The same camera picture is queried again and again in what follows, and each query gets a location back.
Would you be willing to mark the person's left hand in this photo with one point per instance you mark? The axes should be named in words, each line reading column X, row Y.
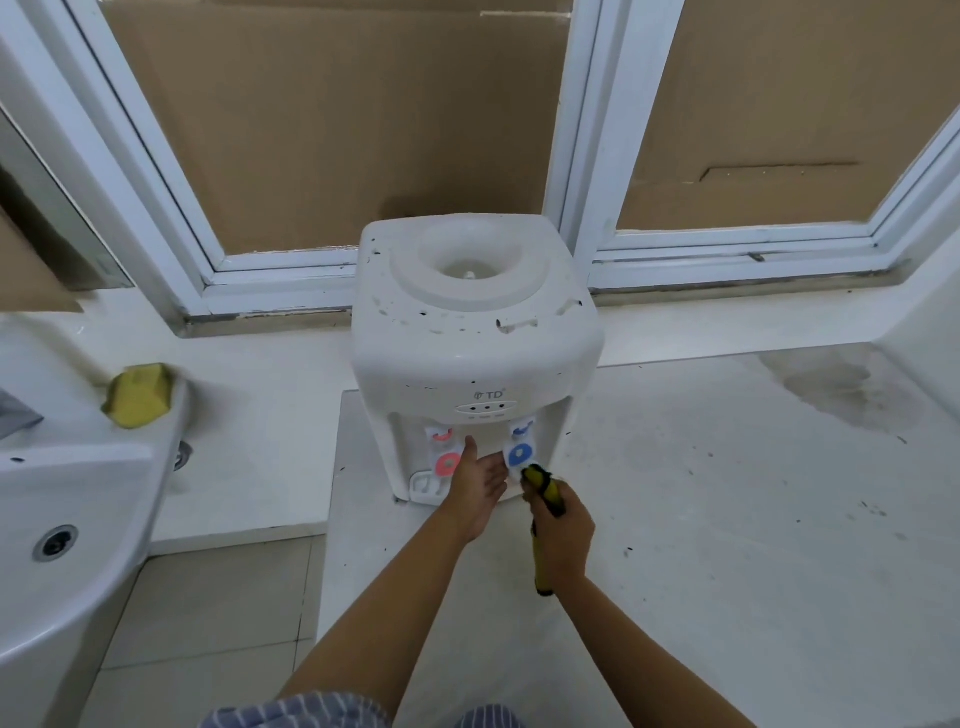
column 469, row 499

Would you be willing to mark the person's right hand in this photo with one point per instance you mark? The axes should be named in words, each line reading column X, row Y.
column 564, row 544

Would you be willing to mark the person's right fingers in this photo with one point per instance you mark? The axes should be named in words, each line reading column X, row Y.
column 541, row 501

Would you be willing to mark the person's left thumb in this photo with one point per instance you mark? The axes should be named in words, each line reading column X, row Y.
column 469, row 452

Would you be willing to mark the yellow black tool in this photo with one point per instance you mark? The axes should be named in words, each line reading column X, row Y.
column 545, row 487

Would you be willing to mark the person's left forearm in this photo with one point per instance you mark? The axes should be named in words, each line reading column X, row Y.
column 375, row 622

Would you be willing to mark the person's right forearm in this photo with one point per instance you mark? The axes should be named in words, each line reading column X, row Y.
column 645, row 660

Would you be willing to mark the red dispenser tap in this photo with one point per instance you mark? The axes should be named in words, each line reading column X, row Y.
column 445, row 463

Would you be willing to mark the blue dispenser tap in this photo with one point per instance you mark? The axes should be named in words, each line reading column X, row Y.
column 519, row 454

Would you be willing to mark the white water dispenser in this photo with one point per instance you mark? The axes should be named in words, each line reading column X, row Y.
column 465, row 337

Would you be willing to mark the metal drain fitting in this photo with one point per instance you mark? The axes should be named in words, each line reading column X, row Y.
column 181, row 455

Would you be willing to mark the striped clothing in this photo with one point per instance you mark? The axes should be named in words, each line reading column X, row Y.
column 300, row 712

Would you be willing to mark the yellow sponge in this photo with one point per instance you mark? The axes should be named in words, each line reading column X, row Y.
column 139, row 396

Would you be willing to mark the brown cardboard sheet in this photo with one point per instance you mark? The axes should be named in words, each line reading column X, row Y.
column 337, row 120
column 787, row 112

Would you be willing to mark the white ceramic sink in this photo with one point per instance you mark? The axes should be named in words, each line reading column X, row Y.
column 67, row 525

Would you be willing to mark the small brown cardboard piece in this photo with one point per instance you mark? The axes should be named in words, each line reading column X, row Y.
column 30, row 277

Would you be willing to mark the white window frame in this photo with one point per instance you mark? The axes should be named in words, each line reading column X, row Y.
column 742, row 251
column 202, row 247

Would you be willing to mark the wall mirror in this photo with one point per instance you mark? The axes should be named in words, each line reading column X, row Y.
column 52, row 210

